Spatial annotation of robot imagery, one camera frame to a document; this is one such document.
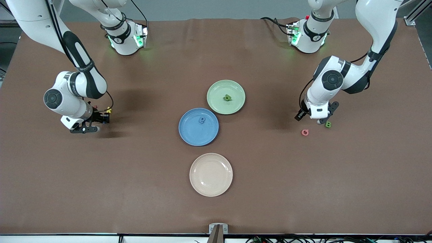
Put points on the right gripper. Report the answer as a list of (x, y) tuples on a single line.
[(98, 117)]

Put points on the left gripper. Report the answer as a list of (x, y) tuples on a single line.
[(300, 115)]

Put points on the green foam letter p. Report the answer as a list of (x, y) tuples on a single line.
[(227, 98)]

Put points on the blue letter o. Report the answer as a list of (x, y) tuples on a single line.
[(202, 119)]

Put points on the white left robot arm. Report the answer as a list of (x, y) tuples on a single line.
[(378, 20)]

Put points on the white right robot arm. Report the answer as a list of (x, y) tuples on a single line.
[(84, 84)]

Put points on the pink foam letter G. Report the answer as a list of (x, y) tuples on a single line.
[(303, 132)]

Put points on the brown table mat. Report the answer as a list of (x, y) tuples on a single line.
[(337, 185)]

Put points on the green plate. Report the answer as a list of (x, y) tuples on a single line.
[(217, 91)]

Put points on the blue plate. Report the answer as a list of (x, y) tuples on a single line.
[(194, 133)]

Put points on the cream plate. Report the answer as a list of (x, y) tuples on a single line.
[(211, 174)]

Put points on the aluminium frame profile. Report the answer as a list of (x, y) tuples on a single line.
[(8, 23), (413, 17)]

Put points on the grey metal bracket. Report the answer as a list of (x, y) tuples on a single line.
[(225, 228)]

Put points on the dark post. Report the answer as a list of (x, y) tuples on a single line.
[(216, 236)]

